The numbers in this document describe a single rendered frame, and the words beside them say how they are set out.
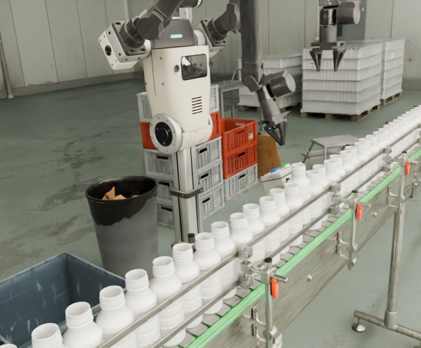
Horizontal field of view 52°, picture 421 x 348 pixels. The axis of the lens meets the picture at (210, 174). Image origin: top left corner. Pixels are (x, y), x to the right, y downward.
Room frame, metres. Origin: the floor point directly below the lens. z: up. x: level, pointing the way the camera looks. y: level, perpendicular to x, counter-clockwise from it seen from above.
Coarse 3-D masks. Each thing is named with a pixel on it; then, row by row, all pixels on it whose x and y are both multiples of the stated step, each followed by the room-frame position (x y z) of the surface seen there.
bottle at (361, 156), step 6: (354, 144) 1.41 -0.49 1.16; (360, 144) 1.42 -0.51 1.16; (360, 150) 1.39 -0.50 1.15; (360, 156) 1.38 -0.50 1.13; (366, 156) 1.39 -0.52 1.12; (360, 162) 1.37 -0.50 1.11; (366, 168) 1.38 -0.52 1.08; (360, 174) 1.38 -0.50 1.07; (366, 174) 1.38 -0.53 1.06; (360, 180) 1.37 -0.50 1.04; (366, 186) 1.39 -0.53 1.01; (360, 192) 1.38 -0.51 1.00
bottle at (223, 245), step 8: (216, 224) 0.84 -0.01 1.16; (224, 224) 0.84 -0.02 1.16; (216, 232) 0.81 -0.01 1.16; (224, 232) 0.81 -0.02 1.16; (216, 240) 0.81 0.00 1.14; (224, 240) 0.81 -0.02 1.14; (232, 240) 0.84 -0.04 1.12; (216, 248) 0.81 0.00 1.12; (224, 248) 0.80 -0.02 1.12; (232, 248) 0.81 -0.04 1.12; (224, 256) 0.80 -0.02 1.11; (232, 264) 0.81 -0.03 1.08; (224, 272) 0.80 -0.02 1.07; (232, 272) 0.81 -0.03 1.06; (224, 280) 0.80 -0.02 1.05; (232, 280) 0.81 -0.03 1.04; (224, 288) 0.80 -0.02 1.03; (224, 296) 0.80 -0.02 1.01; (232, 296) 0.81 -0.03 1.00
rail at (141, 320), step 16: (416, 128) 1.81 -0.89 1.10; (368, 160) 1.38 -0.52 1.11; (304, 208) 1.03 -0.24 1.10; (256, 240) 0.86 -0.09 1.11; (288, 240) 0.97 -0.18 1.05; (272, 256) 0.91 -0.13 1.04; (208, 272) 0.73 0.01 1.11; (192, 288) 0.70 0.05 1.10; (160, 304) 0.64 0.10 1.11; (208, 304) 0.73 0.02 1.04; (144, 320) 0.61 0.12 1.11; (192, 320) 0.69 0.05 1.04; (112, 336) 0.56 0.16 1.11
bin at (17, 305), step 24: (48, 264) 1.12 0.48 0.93; (72, 264) 1.14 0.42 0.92; (0, 288) 1.01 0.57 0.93; (24, 288) 1.06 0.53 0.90; (48, 288) 1.11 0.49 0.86; (72, 288) 1.16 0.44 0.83; (96, 288) 1.07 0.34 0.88; (0, 312) 1.00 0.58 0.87; (24, 312) 1.05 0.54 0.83; (48, 312) 1.10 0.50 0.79; (96, 312) 0.88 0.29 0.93; (0, 336) 0.79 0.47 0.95; (24, 336) 1.04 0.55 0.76
